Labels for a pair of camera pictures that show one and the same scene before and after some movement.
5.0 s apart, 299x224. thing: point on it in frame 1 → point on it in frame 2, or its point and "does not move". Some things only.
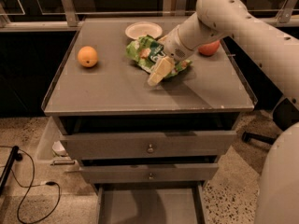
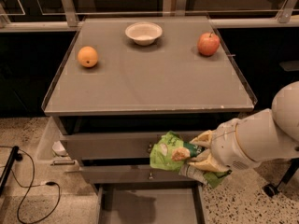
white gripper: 173,47 → 224,144
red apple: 209,49 does not move
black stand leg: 15,155 does not move
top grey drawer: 103,145 does not move
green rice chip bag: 148,49 → 171,152
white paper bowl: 138,29 does not move
